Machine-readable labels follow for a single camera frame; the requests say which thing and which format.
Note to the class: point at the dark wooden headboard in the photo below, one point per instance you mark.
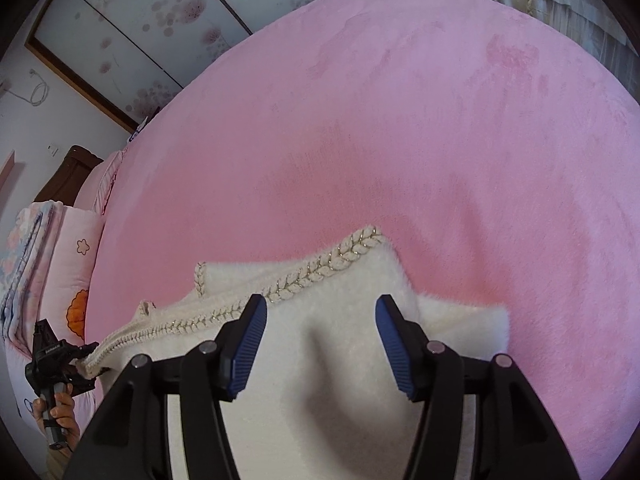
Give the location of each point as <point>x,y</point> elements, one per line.
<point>70,172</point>

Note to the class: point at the small bedside item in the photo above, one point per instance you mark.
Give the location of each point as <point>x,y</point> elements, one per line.
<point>141,127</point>

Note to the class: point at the wardrobe with floral sliding doors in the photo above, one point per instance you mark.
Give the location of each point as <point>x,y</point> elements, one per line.
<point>150,25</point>

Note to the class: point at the pink pillow with flower print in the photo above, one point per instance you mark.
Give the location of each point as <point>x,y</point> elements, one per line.
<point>75,270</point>

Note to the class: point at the folded floral quilt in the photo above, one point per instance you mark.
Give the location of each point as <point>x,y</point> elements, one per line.
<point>22,260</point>

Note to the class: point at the white fluffy cardigan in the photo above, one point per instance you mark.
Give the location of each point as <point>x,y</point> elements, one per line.
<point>320,310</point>

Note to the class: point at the pink bed blanket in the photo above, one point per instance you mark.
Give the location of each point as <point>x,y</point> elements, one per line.
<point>400,135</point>

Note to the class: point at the white wall socket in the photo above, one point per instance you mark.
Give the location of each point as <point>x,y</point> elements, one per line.
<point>52,149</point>

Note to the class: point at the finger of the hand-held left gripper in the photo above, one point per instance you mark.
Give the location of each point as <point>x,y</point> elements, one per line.
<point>82,386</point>
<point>86,350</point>

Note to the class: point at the person's left hand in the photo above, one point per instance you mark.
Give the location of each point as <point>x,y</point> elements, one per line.
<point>62,410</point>

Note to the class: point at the lace-covered furniture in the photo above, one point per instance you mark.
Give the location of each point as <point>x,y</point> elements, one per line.
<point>575,0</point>

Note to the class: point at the pink ruffled pillow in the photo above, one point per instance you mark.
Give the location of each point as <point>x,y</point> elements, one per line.
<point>102,180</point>

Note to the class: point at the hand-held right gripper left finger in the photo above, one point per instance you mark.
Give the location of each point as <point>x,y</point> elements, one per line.
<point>247,345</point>

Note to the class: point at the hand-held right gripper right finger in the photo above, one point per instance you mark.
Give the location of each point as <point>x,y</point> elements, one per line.
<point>395,345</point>

